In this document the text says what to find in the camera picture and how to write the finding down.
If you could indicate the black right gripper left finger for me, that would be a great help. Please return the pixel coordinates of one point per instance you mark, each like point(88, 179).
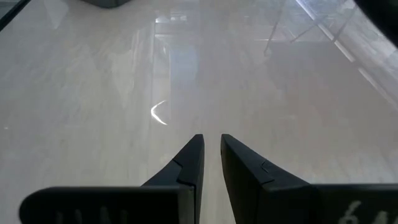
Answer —
point(174, 199)

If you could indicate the transparent grey plastic basket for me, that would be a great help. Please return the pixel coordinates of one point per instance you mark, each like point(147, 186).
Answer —
point(105, 2)

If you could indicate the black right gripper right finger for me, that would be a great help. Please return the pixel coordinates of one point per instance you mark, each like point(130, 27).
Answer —
point(264, 199)

